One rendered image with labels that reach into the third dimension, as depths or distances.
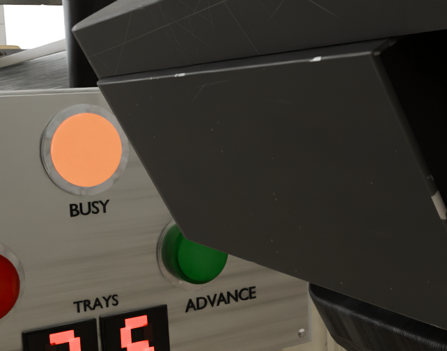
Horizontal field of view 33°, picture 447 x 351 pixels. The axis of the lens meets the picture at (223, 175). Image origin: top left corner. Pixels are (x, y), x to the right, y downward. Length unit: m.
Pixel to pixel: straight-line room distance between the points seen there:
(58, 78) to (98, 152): 0.46
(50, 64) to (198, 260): 0.49
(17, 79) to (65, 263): 0.62
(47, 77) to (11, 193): 0.50
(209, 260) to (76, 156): 0.08
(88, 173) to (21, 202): 0.03
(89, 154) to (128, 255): 0.05
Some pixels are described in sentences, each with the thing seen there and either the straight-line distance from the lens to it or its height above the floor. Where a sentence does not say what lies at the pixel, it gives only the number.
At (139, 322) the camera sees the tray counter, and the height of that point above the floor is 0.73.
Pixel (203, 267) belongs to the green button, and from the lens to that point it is 0.36.
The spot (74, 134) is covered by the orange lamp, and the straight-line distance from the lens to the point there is 0.33.
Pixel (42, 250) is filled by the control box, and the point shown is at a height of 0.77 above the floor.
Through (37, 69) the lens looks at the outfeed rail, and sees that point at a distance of 0.86.
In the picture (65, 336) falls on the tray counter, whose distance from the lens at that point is 0.35.
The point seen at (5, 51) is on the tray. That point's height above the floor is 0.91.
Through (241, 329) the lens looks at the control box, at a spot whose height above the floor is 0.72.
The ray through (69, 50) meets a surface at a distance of 0.44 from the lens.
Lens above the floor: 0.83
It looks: 5 degrees down
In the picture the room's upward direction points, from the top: 3 degrees counter-clockwise
